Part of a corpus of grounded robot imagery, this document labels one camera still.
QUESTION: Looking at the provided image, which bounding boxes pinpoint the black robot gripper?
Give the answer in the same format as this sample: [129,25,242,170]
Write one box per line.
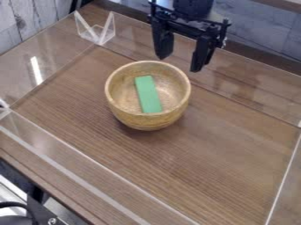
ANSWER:
[148,0,231,72]

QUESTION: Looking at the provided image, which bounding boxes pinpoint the green rectangular block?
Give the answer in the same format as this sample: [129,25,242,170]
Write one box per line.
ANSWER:
[133,76,161,113]

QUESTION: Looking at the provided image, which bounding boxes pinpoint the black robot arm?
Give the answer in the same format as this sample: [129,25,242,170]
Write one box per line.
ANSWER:
[148,0,231,72]

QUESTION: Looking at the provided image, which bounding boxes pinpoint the wooden bowl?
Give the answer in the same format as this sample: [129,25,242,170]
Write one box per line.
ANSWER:
[104,61,191,131]

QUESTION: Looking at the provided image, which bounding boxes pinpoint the clear acrylic tray walls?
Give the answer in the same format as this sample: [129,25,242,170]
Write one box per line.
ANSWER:
[0,7,301,225]

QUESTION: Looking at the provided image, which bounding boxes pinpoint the black table leg bracket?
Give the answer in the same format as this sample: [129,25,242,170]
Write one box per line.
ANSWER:
[26,196,66,225]

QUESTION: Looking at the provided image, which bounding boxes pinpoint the black cable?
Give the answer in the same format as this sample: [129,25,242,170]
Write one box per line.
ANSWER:
[0,200,33,219]

